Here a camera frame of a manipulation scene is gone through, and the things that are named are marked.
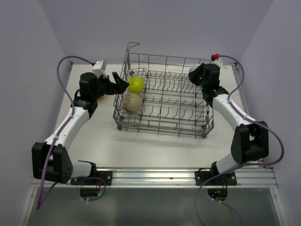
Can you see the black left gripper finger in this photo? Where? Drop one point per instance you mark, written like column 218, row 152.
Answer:
column 119, row 83
column 116, row 91

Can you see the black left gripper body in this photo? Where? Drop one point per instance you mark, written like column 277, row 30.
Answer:
column 103, row 84

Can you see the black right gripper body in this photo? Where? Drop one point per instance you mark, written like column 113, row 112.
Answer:
column 197, row 78

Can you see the orange ribbed bowl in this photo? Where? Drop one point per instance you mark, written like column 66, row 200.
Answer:
column 102, row 99

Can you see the white blue patterned bowl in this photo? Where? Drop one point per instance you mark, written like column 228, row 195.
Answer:
column 196, row 70

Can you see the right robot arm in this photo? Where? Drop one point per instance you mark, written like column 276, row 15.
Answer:
column 250, row 142

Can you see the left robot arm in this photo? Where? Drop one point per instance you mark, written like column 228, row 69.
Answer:
column 50, row 159

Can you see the lime green bowl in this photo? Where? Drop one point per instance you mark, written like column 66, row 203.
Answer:
column 136, row 84

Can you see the beige bowl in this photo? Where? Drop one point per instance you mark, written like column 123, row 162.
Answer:
column 131, row 102

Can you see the grey wire dish rack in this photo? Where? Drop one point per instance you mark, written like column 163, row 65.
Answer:
column 171, row 104

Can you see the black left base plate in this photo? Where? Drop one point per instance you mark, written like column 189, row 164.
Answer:
column 96, row 178

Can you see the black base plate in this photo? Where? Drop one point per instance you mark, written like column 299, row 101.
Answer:
column 204, row 174
column 96, row 178

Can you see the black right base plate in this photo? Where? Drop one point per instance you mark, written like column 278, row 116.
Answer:
column 204, row 174

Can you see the aluminium mounting rail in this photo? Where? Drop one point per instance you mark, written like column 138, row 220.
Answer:
column 185, row 178

